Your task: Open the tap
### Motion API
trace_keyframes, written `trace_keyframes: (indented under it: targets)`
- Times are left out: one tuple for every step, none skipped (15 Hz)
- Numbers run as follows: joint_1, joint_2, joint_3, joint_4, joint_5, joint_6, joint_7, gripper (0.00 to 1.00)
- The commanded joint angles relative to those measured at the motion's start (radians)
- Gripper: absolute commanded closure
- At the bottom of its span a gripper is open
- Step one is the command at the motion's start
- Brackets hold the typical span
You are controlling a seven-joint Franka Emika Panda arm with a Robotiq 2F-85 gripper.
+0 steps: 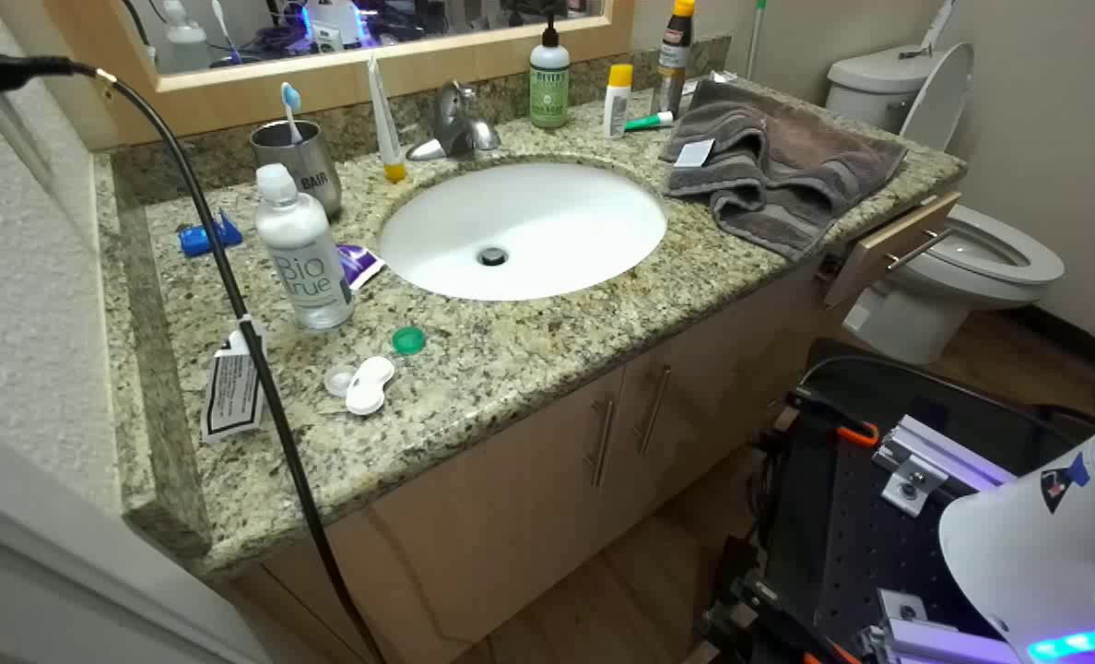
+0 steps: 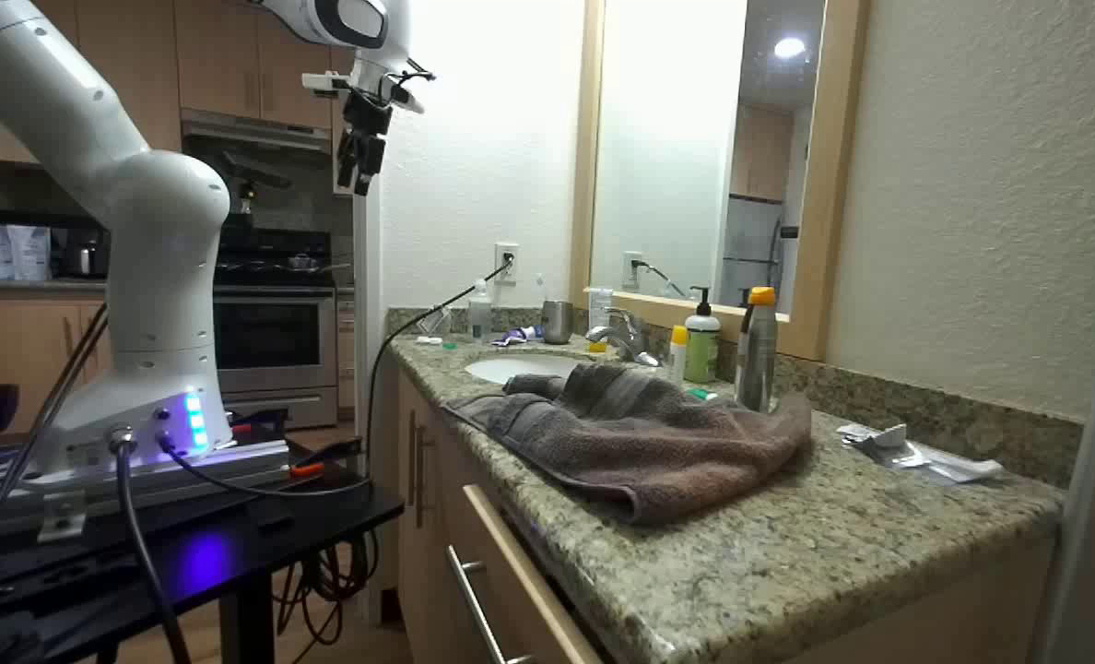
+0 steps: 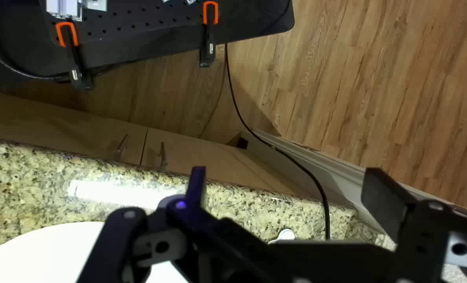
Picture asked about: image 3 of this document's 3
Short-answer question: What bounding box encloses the long black power cable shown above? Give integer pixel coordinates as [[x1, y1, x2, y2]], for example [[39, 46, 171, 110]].
[[223, 43, 333, 242]]

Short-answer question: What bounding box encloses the white sink basin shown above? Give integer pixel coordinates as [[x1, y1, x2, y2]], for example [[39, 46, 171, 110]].
[[0, 222, 190, 283]]

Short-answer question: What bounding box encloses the black perforated robot table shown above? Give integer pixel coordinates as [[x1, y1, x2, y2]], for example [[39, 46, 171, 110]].
[[0, 0, 295, 91]]

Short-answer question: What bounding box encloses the orange black bar clamp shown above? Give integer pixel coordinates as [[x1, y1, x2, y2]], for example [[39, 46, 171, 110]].
[[197, 0, 221, 69], [53, 21, 95, 91]]

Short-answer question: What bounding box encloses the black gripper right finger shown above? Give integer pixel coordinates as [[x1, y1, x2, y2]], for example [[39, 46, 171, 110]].
[[359, 167, 467, 283]]

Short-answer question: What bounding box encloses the white mounting bracket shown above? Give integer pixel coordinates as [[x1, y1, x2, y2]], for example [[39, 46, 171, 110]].
[[45, 0, 108, 21]]

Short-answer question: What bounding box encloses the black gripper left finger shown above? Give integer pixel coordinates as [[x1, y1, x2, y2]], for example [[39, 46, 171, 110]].
[[76, 165, 254, 283]]

